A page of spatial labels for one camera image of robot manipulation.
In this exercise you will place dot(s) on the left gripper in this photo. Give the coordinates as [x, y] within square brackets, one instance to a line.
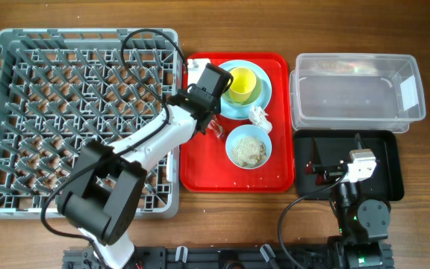
[218, 106]

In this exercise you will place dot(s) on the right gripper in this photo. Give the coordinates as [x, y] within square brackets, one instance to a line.
[328, 172]

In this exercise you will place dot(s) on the red strawberry snack wrapper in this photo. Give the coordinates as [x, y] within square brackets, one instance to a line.
[216, 127]

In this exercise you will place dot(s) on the light blue bowl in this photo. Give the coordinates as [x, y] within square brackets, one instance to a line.
[248, 147]

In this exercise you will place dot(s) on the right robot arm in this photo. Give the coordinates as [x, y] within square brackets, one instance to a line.
[363, 222]

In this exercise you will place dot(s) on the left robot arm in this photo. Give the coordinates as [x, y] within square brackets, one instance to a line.
[101, 196]

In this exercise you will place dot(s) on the grey dishwasher rack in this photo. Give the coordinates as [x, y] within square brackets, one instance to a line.
[62, 88]

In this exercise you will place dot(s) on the black tray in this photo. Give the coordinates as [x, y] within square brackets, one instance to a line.
[335, 145]

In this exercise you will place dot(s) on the yellow plastic cup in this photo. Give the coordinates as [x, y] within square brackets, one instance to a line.
[243, 85]

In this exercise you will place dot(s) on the light blue plate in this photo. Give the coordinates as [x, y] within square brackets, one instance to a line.
[242, 113]

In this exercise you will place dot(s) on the green bowl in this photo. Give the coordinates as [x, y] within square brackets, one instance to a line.
[255, 95]

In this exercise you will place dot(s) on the crumpled white tissue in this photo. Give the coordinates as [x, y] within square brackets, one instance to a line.
[258, 117]

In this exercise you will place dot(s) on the clear plastic bin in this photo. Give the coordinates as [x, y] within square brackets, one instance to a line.
[362, 91]

